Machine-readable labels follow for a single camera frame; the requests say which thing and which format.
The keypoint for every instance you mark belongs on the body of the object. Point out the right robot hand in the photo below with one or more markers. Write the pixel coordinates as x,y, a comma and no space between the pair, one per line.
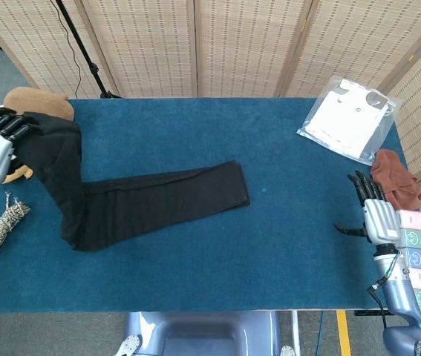
382,222

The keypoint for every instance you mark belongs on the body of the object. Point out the black trousers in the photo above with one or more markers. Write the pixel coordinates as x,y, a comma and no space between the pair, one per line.
121,207

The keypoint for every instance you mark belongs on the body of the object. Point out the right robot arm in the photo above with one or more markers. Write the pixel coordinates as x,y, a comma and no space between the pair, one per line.
403,300

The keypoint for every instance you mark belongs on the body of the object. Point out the yellow plush toy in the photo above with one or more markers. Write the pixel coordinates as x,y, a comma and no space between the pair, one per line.
19,173

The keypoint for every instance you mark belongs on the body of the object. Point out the rust brown cloth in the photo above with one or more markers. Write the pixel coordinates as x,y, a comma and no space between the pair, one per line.
399,178

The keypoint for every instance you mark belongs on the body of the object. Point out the blue tissue pack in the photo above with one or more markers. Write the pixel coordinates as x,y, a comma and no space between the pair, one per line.
420,259

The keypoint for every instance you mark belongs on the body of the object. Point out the brown capybara plush toy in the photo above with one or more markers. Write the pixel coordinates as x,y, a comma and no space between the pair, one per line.
39,100

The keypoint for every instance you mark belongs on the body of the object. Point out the white garment in plastic bag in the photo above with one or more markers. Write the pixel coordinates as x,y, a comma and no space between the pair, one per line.
347,118

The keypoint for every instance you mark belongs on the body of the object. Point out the white table leg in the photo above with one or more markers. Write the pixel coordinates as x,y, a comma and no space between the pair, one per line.
295,326

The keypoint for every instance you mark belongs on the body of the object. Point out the black tripod stand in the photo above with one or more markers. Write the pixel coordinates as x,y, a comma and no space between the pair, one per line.
84,48

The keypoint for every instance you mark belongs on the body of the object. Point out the blue table cloth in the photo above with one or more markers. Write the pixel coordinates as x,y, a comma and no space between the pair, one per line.
195,130

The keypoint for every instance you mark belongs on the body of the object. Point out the blue robot torso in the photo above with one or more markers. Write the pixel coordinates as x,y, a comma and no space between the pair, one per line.
202,333

